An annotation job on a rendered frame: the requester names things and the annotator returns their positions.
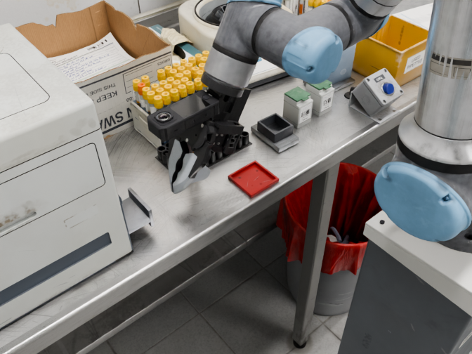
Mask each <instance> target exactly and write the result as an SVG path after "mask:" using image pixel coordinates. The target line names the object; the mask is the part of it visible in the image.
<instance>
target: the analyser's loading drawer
mask: <svg viewBox="0 0 472 354"><path fill-rule="evenodd" d="M128 192H129V197H128V198H126V199H124V200H123V201H122V207H123V210H124V215H125V219H126V224H127V227H128V230H129V234H131V233H132V232H134V231H136V230H137V229H139V228H142V227H143V226H144V225H147V224H149V225H150V226H151V227H153V226H154V225H155V224H154V220H153V215H152V210H151V208H150V207H149V206H148V205H147V204H146V203H145V202H144V201H143V200H142V199H141V198H140V197H139V196H138V195H137V194H136V192H135V191H134V190H133V189H132V188H131V187H130V188H128Z"/></svg>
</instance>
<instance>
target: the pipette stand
mask: <svg viewBox="0 0 472 354"><path fill-rule="evenodd" d="M355 48H356V44H354V45H353V46H351V47H349V48H347V49H346V50H344V51H343V53H342V56H341V60H340V63H339V65H338V67H337V68H336V70H335V71H334V72H332V73H331V74H330V76H329V78H328V79H327V80H328V81H330V82H332V88H334V91H338V90H339V89H342V88H344V87H346V86H349V85H351V84H354V83H355V80H354V79H353V78H351V72H352V68H353V60H354V56H355Z"/></svg>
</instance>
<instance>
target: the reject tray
mask: <svg viewBox="0 0 472 354"><path fill-rule="evenodd" d="M228 179H229V180H230V181H232V182H233V183H234V184H235V185H236V186H237V187H238V188H240V189H241V190H242V191H243V192H245V193H246V194H247V195H248V196H250V198H252V197H255V196H256V195H258V194H259V193H261V192H263V191H264V190H266V189H268V188H269V187H271V186H272V185H274V184H276V183H277V182H279V178H278V177H277V176H275V175H274V174H273V173H271V172H270V171H269V170H267V169H266V168H265V167H264V166H262V165H261V164H259V163H258V162H257V161H256V160H254V161H253V162H251V163H249V164H247V165H246V166H243V167H242V168H241V169H238V170H237V171H235V172H233V173H231V174H230V175H228Z"/></svg>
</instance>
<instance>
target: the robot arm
mask: <svg viewBox="0 0 472 354"><path fill-rule="evenodd" d="M282 1H283V0H228V1H227V4H226V5H227V6H226V9H225V12H224V14H223V17H222V20H221V23H220V25H219V28H218V31H217V33H216V36H215V39H214V42H213V44H212V47H211V50H210V52H209V55H208V58H207V60H206V63H205V66H204V71H203V74H202V77H201V79H200V80H201V82H202V83H203V84H205V85H206V86H208V89H207V90H206V91H204V90H201V91H198V92H196V93H194V94H192V95H191V96H188V97H186V98H184V99H182V100H180V101H178V102H176V103H173V104H171V105H169V106H167V107H165V108H163V109H161V110H158V111H156V112H154V113H152V114H150V115H148V116H147V125H148V129H149V131H150V132H152V133H153V134H154V135H156V137H158V138H159V139H160V140H162V141H164V142H166V141H168V140H169V151H168V160H169V181H170V186H171V191H172V192H173V193H174V194H178V193H180V192H182V191H184V189H186V188H187V187H188V186H189V185H190V184H191V183H195V182H197V181H202V180H204V179H206V178H208V176H209V174H210V172H211V170H210V169H209V168H208V167H207V166H206V165H207V163H208V162H209V160H210V158H211V151H212V152H221V151H223V153H230V154H233V152H234V151H235V148H236V146H237V143H238V141H239V139H240V136H241V134H242V132H243V129H244V126H242V125H241V124H240V123H239V119H240V116H241V114H242V111H243V109H244V106H245V105H246V102H247V100H248V97H249V94H250V93H251V90H250V89H249V88H245V87H247V86H248V84H249V81H250V79H251V76H252V74H253V72H254V70H255V67H256V64H257V62H258V59H259V57H261V58H262V59H264V60H267V61H268V62H269V63H272V64H273V65H275V66H277V67H279V68H280V69H282V70H284V71H285V72H286V73H287V74H289V75H290V76H292V77H295V78H298V79H301V80H303V81H306V82H308V83H309V84H320V83H322V82H324V81H325V80H327V79H328V78H329V76H330V74H331V73H332V72H334V71H335V70H336V68H337V67H338V65H339V63H340V60H341V56H342V53H343V51H344V50H346V49H347V48H349V47H351V46H353V45H354V44H356V43H358V42H359V41H362V40H364V39H368V38H370V37H371V36H373V35H374V34H376V33H377V32H378V31H379V30H380V29H381V28H383V27H384V26H385V24H386V23H387V22H388V19H389V15H390V13H391V12H392V11H393V10H394V8H395V7H396V6H397V5H398V4H399V3H400V2H401V1H402V0H331V1H328V2H327V3H325V4H322V5H320V6H318V7H317V8H314V9H312V10H310V11H308V12H306V13H304V14H301V15H294V14H293V13H290V12H289V11H286V10H284V9H282ZM233 134H238V136H237V139H236V141H235V144H234V145H233V147H228V146H230V143H231V138H232V136H233ZM229 136H230V137H229ZM228 137H229V139H228ZM224 147H225V149H224V150H223V148H224ZM193 151H194V153H193ZM374 192H375V195H376V199H377V202H378V203H379V206H380V207H381V209H382V210H383V211H384V212H385V213H386V214H387V216H388V217H389V218H390V220H391V221H392V222H394V224H396V225H397V226H398V227H399V228H400V229H402V230H404V231H405V232H407V233H408V234H410V235H412V236H414V237H417V238H419V239H421V240H426V241H430V242H437V243H439V244H441V245H443V246H445V247H448V248H450V249H453V250H457V251H462V252H466V253H471V254H472V0H433V7H432V12H431V20H430V25H429V29H428V37H427V42H426V49H425V54H424V61H423V66H422V71H421V78H420V82H419V90H418V95H417V103H416V107H415V111H413V112H412V113H410V114H408V115H407V116H406V117H404V118H403V120H402V121H401V122H400V125H399V128H398V137H397V141H396V146H395V154H394V157H393V159H392V161H391V162H389V163H387V164H385V165H383V166H382V167H381V170H380V172H378V174H377V175H376V178H375V181H374Z"/></svg>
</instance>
